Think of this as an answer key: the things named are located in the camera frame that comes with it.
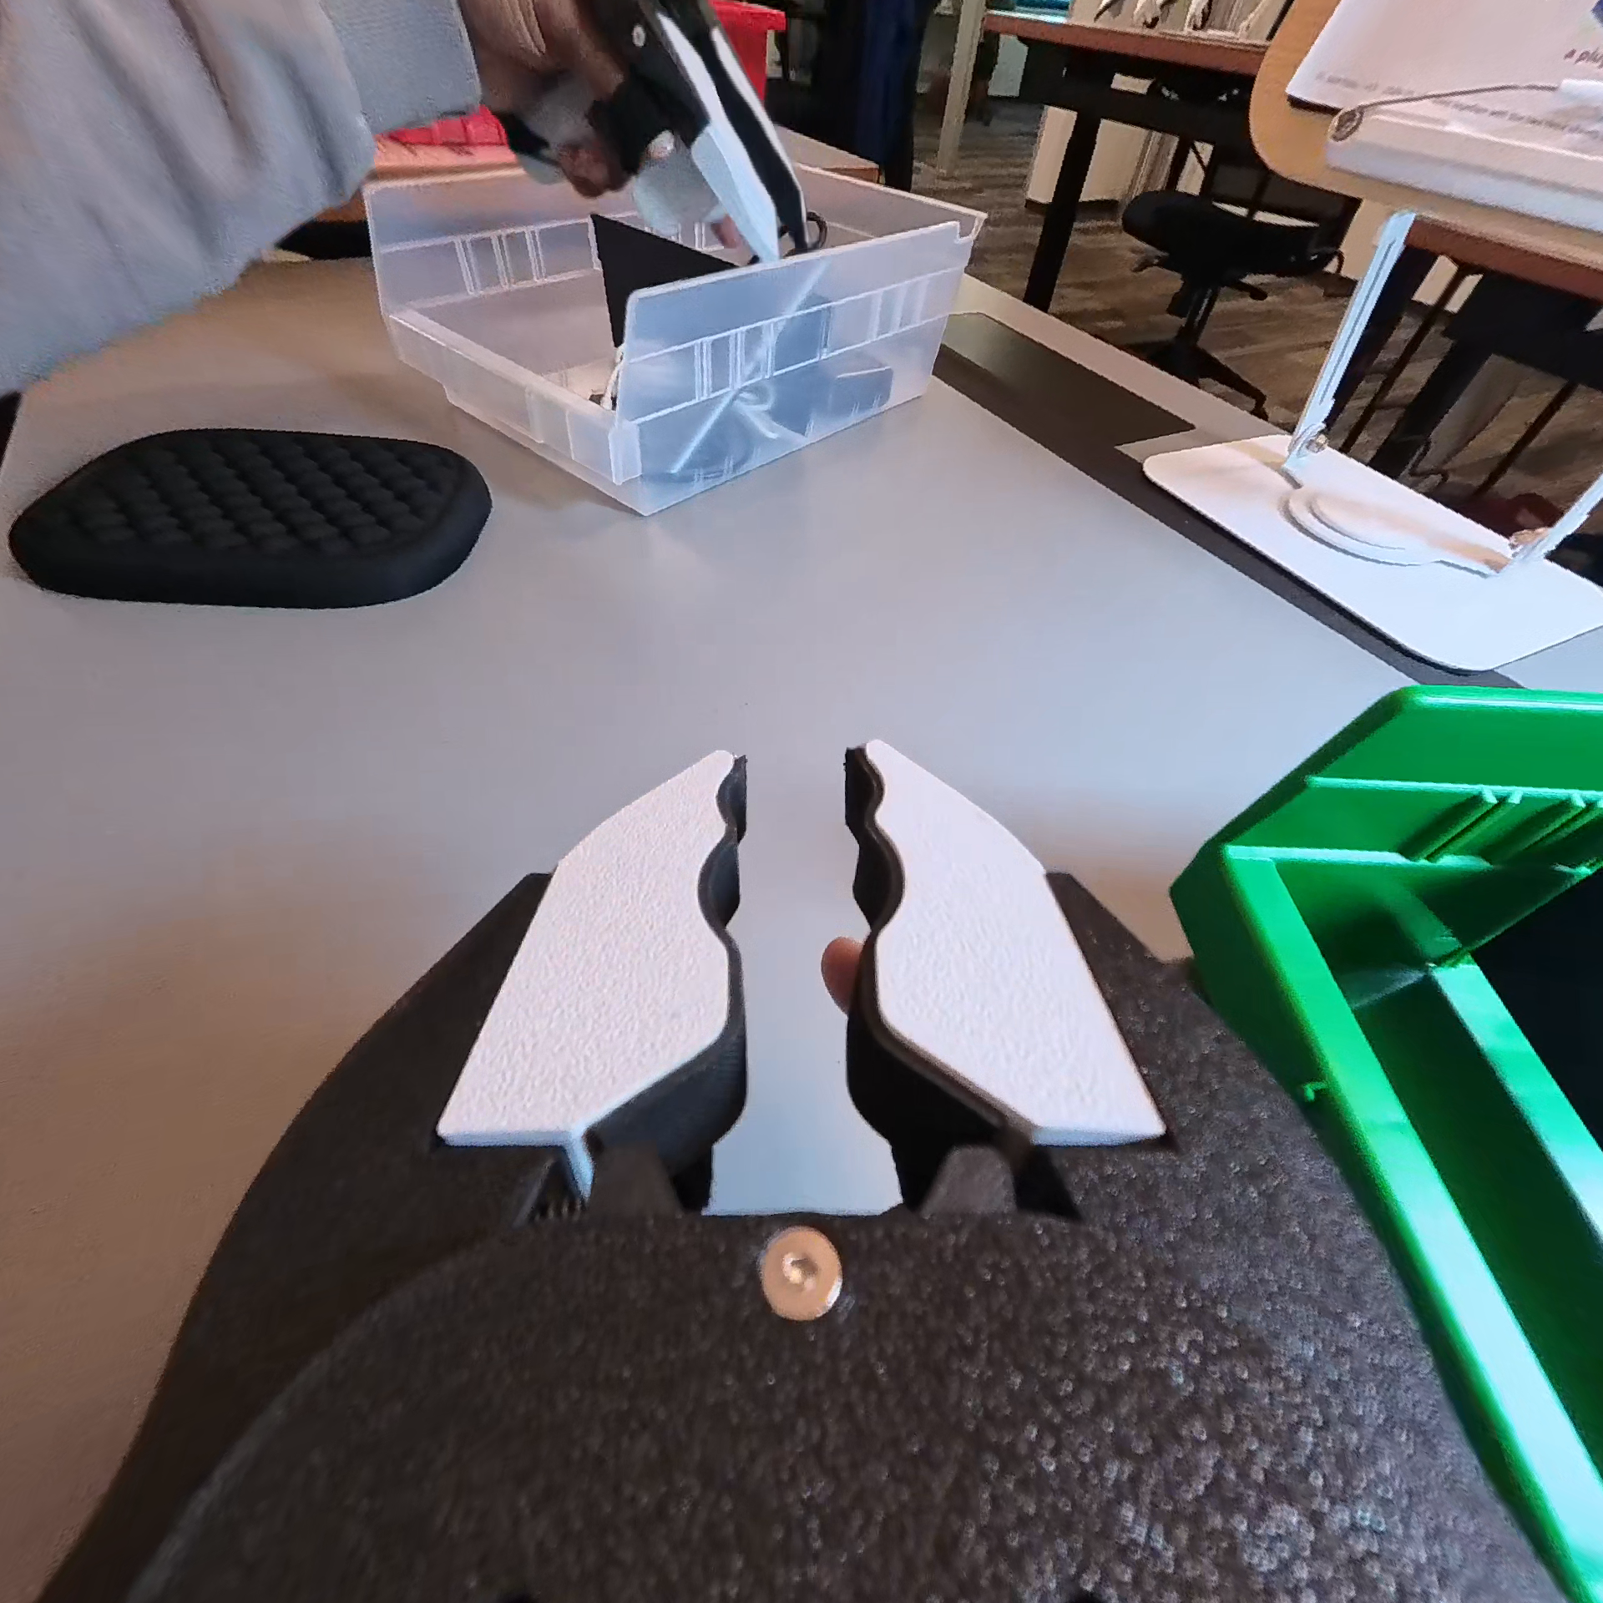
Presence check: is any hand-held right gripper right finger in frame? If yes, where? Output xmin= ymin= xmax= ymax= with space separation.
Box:
xmin=841 ymin=739 xmax=1169 ymax=1220

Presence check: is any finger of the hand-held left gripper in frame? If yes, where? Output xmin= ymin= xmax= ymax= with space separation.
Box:
xmin=692 ymin=117 xmax=788 ymax=265
xmin=648 ymin=0 xmax=810 ymax=262

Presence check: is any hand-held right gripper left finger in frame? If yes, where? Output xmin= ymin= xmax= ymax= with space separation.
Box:
xmin=433 ymin=748 xmax=753 ymax=1206

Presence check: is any slim black USB hub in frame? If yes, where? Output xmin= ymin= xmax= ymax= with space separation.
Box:
xmin=751 ymin=307 xmax=894 ymax=433

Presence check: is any clear plastic bin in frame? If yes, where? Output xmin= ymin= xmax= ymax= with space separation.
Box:
xmin=362 ymin=132 xmax=988 ymax=517

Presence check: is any green plastic bin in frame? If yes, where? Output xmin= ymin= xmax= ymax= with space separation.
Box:
xmin=1167 ymin=687 xmax=1603 ymax=1603

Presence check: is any person's left forearm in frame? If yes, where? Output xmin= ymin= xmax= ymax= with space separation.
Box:
xmin=0 ymin=0 xmax=482 ymax=395

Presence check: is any person's left hand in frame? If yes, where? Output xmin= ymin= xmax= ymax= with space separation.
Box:
xmin=469 ymin=0 xmax=633 ymax=199

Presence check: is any red ribbed plastic bin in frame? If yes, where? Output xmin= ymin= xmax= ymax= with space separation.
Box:
xmin=375 ymin=0 xmax=789 ymax=159

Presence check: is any black divider panel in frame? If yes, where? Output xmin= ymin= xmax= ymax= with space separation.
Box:
xmin=1471 ymin=876 xmax=1603 ymax=1103
xmin=591 ymin=214 xmax=740 ymax=347

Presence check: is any wooden desk with black legs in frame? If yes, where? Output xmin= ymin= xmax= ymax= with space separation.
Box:
xmin=982 ymin=6 xmax=1272 ymax=315
xmin=1345 ymin=206 xmax=1603 ymax=502

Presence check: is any black office chair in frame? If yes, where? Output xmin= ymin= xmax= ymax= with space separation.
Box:
xmin=1120 ymin=187 xmax=1362 ymax=418

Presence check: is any black padded cushion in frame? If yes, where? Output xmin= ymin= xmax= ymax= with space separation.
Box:
xmin=9 ymin=428 xmax=494 ymax=611

